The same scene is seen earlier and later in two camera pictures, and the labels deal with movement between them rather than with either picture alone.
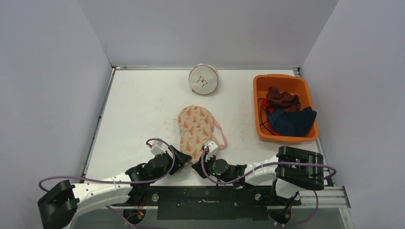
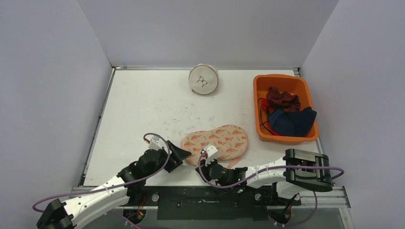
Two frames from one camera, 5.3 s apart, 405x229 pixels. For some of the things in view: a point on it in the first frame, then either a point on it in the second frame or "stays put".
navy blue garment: x=298 y=123 stays put
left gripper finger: x=180 y=160 stays put
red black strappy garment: x=266 y=109 stays put
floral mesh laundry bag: x=196 y=123 → x=230 y=141
